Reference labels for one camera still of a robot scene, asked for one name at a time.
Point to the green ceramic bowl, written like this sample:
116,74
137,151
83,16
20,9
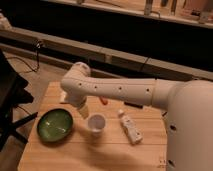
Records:
54,125

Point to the white rectangular sponge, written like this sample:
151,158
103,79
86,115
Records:
63,98

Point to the dark chocolate bar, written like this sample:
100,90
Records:
133,105

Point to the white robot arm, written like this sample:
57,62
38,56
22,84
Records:
189,107

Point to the black chair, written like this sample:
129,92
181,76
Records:
12,94

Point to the orange carrot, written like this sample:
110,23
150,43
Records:
104,101

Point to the clear plastic cup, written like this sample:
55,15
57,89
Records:
96,123

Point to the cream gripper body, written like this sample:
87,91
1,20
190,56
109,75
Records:
83,111

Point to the white plastic bottle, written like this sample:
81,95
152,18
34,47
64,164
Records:
129,128

